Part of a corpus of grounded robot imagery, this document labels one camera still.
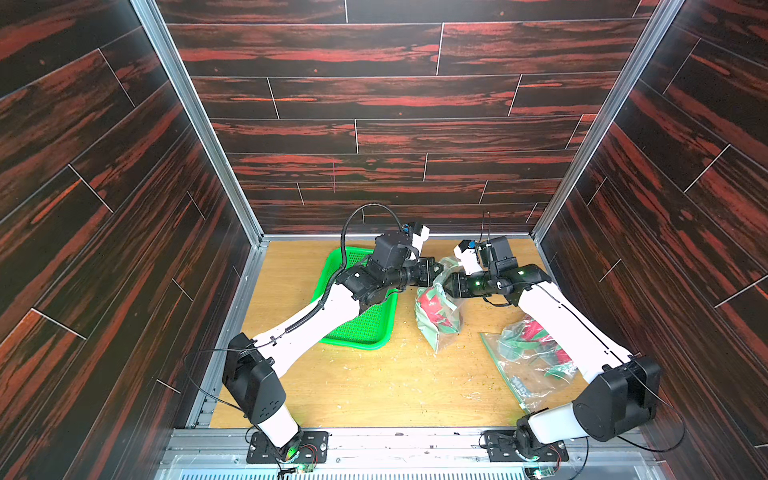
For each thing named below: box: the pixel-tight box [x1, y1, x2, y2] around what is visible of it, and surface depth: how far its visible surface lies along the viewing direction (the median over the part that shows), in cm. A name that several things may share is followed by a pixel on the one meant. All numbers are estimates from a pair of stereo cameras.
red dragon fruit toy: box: [417, 286, 460, 334], surface depth 83 cm
